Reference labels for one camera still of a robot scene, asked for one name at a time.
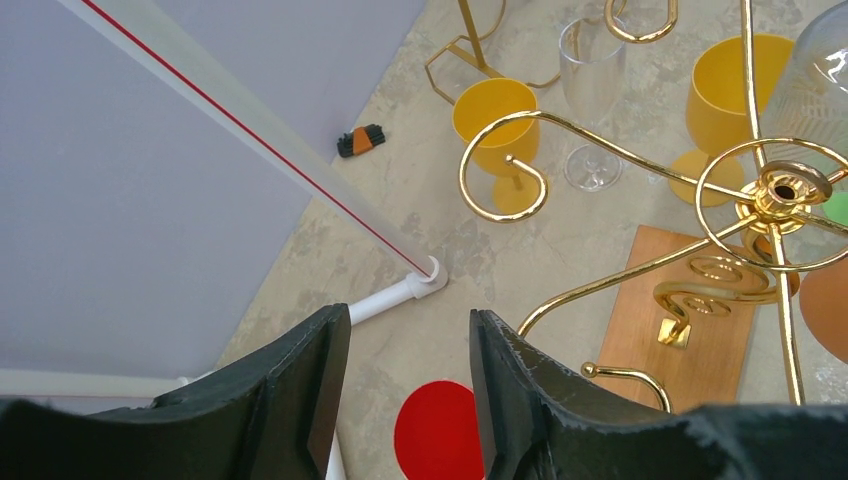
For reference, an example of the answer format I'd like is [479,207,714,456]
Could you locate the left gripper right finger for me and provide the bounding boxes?
[469,310,847,479]

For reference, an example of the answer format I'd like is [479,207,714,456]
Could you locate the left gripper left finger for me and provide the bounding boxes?
[1,303,351,479]

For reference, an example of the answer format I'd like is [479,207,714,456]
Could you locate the orange wine glass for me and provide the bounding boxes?
[799,260,847,363]

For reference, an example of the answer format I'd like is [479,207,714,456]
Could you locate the clear flute glass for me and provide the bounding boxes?
[559,16,626,192]

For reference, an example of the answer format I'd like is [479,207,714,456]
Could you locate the red wine glass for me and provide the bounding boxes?
[393,380,485,480]

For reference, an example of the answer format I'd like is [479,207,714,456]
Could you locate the yellow wine glass back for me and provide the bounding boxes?
[452,78,540,214]

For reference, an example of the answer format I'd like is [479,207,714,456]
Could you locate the yellow wine glass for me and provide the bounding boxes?
[452,78,540,214]
[671,33,794,179]

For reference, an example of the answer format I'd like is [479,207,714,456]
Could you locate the gold wine glass rack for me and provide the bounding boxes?
[459,1,847,405]

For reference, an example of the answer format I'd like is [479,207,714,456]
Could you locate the yellow wine glass front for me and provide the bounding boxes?
[671,33,794,179]

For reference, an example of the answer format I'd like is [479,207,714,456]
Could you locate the green wine glass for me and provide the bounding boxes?
[822,191,848,226]

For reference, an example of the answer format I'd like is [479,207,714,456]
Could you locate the black orange small clip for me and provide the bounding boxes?
[336,124,386,158]

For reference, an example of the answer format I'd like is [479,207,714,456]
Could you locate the white PVC pipe frame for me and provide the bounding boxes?
[0,256,449,480]

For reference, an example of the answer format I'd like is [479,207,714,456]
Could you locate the gold wire bottle rack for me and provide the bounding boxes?
[422,1,564,105]

